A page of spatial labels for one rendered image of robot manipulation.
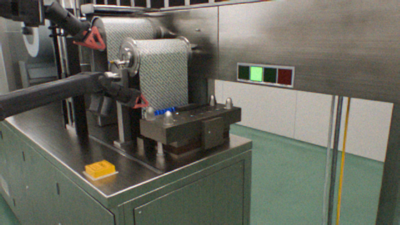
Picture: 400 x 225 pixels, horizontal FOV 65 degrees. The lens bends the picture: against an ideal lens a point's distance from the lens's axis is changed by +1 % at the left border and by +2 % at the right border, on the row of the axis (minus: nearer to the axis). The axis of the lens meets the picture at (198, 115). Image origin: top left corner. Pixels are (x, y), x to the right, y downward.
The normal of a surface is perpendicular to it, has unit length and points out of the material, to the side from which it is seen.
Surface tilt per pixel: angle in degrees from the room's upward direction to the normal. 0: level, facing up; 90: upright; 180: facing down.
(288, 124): 90
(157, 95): 90
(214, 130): 90
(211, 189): 90
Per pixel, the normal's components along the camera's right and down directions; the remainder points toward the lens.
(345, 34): -0.73, 0.19
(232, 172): 0.68, 0.18
